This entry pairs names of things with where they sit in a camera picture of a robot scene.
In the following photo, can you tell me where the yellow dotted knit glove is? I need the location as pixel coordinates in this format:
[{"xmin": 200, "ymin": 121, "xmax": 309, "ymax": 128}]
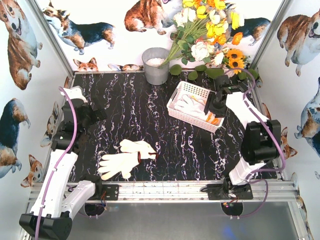
[{"xmin": 173, "ymin": 94, "xmax": 206, "ymax": 114}]

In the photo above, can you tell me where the white knit glove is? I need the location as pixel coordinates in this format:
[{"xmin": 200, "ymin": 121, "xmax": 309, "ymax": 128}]
[{"xmin": 198, "ymin": 111, "xmax": 222, "ymax": 126}]

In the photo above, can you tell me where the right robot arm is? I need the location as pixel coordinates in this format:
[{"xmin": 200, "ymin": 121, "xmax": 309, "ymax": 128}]
[{"xmin": 204, "ymin": 75, "xmax": 283, "ymax": 186}]

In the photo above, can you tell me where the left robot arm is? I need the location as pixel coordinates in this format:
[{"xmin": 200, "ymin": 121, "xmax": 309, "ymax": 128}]
[{"xmin": 19, "ymin": 97, "xmax": 103, "ymax": 240}]

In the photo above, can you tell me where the sunflower pot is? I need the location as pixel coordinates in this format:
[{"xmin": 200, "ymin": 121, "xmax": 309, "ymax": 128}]
[{"xmin": 221, "ymin": 48, "xmax": 250, "ymax": 77}]

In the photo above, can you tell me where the cream leather glove rear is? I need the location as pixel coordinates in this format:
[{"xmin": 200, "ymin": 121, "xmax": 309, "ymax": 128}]
[{"xmin": 119, "ymin": 139, "xmax": 159, "ymax": 160}]

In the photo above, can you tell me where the cream leather glove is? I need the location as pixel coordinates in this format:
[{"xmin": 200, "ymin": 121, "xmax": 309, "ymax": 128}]
[
  {"xmin": 119, "ymin": 139, "xmax": 159, "ymax": 160},
  {"xmin": 98, "ymin": 152, "xmax": 141, "ymax": 181}
]

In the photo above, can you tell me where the cream leather glove front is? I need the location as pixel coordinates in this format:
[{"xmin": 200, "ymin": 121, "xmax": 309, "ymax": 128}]
[{"xmin": 98, "ymin": 152, "xmax": 141, "ymax": 181}]

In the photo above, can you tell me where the grey metal bucket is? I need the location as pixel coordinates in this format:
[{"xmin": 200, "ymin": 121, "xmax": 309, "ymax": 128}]
[{"xmin": 141, "ymin": 47, "xmax": 170, "ymax": 86}]

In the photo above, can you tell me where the artificial flower bouquet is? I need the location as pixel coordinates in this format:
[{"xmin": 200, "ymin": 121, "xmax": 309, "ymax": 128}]
[{"xmin": 163, "ymin": 0, "xmax": 245, "ymax": 67}]

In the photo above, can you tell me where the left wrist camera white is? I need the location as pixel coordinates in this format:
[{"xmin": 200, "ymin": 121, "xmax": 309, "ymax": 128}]
[{"xmin": 60, "ymin": 86, "xmax": 88, "ymax": 103}]

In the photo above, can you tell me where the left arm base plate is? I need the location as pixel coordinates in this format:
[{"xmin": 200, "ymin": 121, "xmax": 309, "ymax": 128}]
[{"xmin": 90, "ymin": 184, "xmax": 120, "ymax": 201}]

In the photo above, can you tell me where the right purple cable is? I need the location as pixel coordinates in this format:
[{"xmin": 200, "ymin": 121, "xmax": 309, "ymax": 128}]
[{"xmin": 223, "ymin": 67, "xmax": 287, "ymax": 218}]

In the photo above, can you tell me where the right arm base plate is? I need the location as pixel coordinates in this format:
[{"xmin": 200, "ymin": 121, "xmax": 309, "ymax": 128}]
[{"xmin": 206, "ymin": 184, "xmax": 254, "ymax": 200}]

